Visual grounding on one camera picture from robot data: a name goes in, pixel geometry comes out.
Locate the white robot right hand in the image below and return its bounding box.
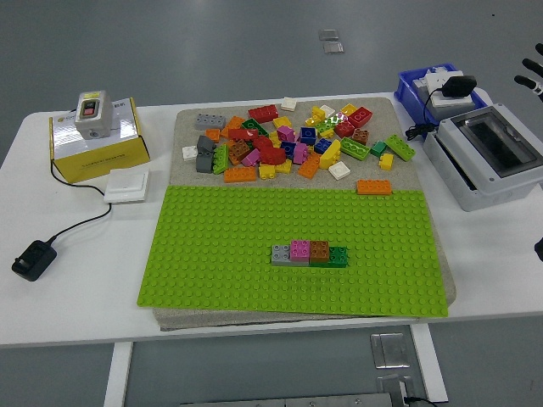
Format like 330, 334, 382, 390
513, 42, 543, 98

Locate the grey enclosure with clear lid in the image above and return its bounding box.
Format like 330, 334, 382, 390
423, 103, 543, 213

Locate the thin black adapter cable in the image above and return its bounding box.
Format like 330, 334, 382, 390
44, 159, 114, 247

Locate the black plug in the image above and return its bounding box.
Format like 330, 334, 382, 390
440, 75, 479, 99

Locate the white power socket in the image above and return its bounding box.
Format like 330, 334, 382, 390
425, 71, 476, 108

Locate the white table leg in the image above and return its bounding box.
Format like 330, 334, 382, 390
104, 342, 133, 407
410, 324, 449, 403

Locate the grey long toy brick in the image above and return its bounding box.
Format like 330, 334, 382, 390
193, 113, 227, 131

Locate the yellow and white cardboard box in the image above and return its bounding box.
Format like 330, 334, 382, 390
48, 97, 152, 184

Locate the yellow sloped toy brick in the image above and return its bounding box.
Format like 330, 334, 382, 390
319, 138, 343, 170

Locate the black plug cord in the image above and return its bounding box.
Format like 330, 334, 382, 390
405, 86, 445, 142

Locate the red long toy brick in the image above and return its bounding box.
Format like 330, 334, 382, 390
227, 128, 260, 142
248, 104, 280, 124

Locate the black power adapter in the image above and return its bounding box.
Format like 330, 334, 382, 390
11, 239, 59, 282

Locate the blue plastic bin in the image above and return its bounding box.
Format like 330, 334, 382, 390
394, 63, 489, 128

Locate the dark green long toy brick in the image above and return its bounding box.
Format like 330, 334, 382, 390
308, 245, 350, 269

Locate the grey-brown mat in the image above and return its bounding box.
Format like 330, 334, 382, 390
151, 96, 458, 332

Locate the white square toy brick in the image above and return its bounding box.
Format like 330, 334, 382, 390
327, 161, 352, 181

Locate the lime green long toy brick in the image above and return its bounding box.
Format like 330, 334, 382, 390
383, 134, 416, 162
211, 143, 230, 176

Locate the brown long toy brick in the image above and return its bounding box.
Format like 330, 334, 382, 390
227, 138, 252, 166

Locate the orange long toy brick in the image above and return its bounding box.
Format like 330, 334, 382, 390
356, 179, 393, 196
223, 165, 258, 184

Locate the red large toy brick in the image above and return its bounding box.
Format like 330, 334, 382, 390
347, 106, 373, 129

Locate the pink square toy brick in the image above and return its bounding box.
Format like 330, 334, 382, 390
289, 239, 311, 262

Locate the grey metal floor strip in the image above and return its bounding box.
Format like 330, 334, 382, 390
180, 393, 394, 407

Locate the grey module box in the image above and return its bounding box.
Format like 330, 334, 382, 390
428, 101, 473, 124

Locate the white wall switch panel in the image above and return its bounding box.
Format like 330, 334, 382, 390
104, 168, 151, 205

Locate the grey switch box red button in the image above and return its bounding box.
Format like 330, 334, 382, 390
75, 90, 114, 141

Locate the green studded baseplate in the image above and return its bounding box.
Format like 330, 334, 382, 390
136, 184, 450, 318

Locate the silver floor plate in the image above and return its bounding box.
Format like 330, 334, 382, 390
377, 376, 415, 407
370, 333, 411, 369

